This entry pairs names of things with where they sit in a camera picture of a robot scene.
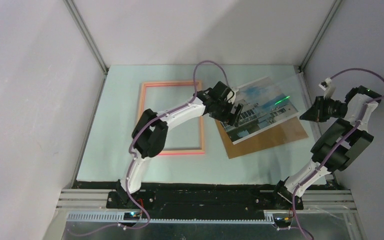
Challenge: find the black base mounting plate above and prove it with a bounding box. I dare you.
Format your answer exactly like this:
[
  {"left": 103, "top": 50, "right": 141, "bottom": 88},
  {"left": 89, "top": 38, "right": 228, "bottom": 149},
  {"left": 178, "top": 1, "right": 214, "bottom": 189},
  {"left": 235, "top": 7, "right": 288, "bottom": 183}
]
[{"left": 70, "top": 181, "right": 336, "bottom": 214}]

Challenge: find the left aluminium corner post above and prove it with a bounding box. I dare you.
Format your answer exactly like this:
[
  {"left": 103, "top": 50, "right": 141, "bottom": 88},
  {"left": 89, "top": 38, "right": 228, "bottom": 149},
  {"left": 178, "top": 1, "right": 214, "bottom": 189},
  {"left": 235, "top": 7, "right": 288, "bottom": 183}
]
[{"left": 62, "top": 0, "right": 109, "bottom": 74}]

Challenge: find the building and sky photo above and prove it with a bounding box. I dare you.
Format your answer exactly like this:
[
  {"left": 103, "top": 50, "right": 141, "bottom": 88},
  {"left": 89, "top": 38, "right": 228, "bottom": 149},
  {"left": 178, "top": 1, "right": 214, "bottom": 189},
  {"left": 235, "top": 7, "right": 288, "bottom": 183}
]
[{"left": 221, "top": 76, "right": 299, "bottom": 145}]

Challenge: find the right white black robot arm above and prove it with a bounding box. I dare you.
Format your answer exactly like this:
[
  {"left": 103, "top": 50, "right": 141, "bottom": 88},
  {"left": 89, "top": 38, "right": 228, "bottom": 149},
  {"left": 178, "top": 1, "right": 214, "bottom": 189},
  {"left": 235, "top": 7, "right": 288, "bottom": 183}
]
[{"left": 270, "top": 85, "right": 383, "bottom": 209}]

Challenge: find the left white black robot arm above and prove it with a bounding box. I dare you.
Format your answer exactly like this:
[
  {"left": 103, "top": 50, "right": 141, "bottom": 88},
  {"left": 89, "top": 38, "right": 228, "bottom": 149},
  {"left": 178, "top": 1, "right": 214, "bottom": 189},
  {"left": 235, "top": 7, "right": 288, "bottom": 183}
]
[{"left": 118, "top": 81, "right": 243, "bottom": 208}]

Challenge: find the brown backing board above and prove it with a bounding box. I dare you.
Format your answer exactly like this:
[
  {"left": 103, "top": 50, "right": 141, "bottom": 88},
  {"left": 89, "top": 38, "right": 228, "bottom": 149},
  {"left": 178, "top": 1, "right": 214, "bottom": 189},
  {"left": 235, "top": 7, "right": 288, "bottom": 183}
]
[{"left": 215, "top": 117, "right": 309, "bottom": 159}]

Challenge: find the aluminium corner post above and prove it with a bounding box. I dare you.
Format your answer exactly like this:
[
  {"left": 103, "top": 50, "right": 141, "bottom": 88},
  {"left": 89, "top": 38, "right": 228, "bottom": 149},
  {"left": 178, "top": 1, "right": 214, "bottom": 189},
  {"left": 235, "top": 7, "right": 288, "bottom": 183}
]
[
  {"left": 62, "top": 0, "right": 109, "bottom": 74},
  {"left": 298, "top": 0, "right": 344, "bottom": 73}
]

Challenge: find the orange wooden picture frame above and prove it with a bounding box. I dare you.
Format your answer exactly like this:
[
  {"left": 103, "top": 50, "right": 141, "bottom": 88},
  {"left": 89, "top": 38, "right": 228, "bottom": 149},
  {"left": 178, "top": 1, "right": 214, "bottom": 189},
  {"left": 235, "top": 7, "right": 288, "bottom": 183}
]
[{"left": 137, "top": 79, "right": 206, "bottom": 156}]

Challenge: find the clear acrylic sheet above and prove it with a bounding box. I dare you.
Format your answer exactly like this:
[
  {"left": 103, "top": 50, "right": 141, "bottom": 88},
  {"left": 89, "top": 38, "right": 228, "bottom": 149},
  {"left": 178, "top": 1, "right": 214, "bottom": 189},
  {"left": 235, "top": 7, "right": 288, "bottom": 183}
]
[{"left": 235, "top": 75, "right": 306, "bottom": 112}]

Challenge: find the right aluminium corner post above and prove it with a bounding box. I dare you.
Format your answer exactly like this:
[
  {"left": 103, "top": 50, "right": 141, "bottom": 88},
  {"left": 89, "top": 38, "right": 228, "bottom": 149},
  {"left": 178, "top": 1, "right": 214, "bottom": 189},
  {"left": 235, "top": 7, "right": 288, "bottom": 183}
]
[{"left": 298, "top": 0, "right": 344, "bottom": 73}]

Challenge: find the aluminium front rail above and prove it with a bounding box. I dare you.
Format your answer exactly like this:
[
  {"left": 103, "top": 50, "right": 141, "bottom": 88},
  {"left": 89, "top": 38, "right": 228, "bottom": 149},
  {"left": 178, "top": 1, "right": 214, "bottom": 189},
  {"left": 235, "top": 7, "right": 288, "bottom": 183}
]
[{"left": 56, "top": 189, "right": 358, "bottom": 225}]

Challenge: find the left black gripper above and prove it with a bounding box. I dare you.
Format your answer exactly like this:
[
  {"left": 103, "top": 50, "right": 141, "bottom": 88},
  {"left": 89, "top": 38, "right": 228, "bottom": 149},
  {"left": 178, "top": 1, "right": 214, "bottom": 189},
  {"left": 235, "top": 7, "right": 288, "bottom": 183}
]
[{"left": 210, "top": 98, "right": 243, "bottom": 128}]

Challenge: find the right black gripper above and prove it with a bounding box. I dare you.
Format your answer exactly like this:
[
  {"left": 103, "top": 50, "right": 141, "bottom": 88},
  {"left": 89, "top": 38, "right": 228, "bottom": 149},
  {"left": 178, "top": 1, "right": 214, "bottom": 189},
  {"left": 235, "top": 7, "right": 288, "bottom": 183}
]
[{"left": 299, "top": 96, "right": 348, "bottom": 123}]

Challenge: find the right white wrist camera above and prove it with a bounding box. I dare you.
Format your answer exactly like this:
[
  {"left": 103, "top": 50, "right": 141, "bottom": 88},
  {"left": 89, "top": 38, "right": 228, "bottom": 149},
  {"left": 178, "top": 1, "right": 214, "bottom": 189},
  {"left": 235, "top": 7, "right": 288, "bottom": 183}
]
[{"left": 318, "top": 77, "right": 336, "bottom": 99}]

